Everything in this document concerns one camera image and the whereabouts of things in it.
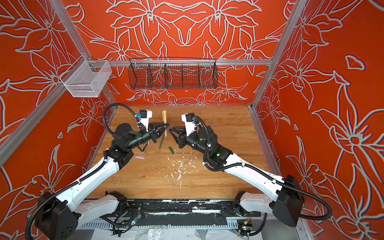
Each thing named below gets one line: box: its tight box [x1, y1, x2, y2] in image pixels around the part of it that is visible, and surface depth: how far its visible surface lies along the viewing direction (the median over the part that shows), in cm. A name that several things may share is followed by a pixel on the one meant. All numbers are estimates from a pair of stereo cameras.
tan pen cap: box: [162, 110, 167, 124], surface depth 67 cm
